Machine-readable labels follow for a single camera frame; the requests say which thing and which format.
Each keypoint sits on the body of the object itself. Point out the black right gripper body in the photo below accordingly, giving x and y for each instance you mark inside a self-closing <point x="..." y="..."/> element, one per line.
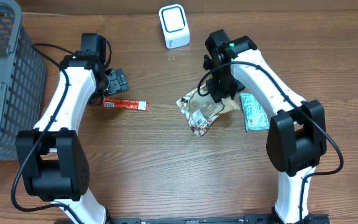
<point x="224" y="93"/>

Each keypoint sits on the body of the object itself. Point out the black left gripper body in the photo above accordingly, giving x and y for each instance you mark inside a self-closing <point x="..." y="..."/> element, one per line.
<point x="117" y="82"/>

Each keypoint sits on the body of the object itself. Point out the white snack bag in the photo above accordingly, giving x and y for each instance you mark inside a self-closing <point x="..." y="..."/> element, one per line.
<point x="202" y="111"/>

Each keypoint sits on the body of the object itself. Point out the teal snack pouch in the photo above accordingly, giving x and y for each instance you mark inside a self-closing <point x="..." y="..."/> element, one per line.
<point x="255" y="117"/>

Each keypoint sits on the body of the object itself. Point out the red snack packet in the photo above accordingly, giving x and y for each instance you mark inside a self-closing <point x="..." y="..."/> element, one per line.
<point x="125" y="104"/>

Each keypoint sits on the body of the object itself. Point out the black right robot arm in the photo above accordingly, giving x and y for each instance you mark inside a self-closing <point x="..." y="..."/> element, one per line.
<point x="295" y="140"/>

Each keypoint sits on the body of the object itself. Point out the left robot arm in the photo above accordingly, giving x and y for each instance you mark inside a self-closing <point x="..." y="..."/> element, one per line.
<point x="54" y="171"/>

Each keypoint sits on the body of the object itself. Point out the white barcode scanner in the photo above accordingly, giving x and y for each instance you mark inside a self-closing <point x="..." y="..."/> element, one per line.
<point x="174" y="26"/>

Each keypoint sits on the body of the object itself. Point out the grey plastic mesh basket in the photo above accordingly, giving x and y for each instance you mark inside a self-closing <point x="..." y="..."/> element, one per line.
<point x="22" y="79"/>

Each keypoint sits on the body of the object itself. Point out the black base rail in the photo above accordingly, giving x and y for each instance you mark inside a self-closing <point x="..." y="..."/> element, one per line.
<point x="246" y="219"/>

